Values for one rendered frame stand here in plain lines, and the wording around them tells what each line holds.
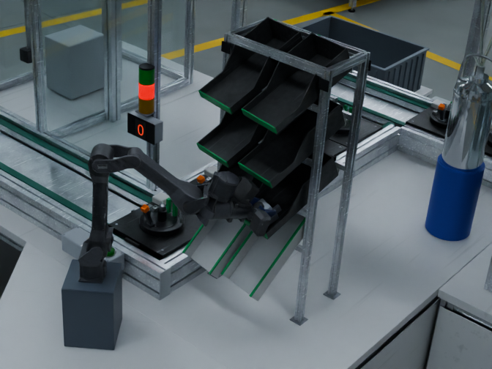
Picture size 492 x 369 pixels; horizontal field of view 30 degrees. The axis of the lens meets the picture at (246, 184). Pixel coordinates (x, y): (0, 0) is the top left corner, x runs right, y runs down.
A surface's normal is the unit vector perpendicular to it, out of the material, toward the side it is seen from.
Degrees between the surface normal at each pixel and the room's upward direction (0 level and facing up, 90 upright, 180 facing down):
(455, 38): 0
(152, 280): 90
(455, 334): 90
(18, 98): 0
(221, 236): 45
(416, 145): 90
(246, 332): 0
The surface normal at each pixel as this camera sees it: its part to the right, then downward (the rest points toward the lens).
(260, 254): -0.50, -0.40
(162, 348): 0.06, -0.86
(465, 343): -0.64, 0.36
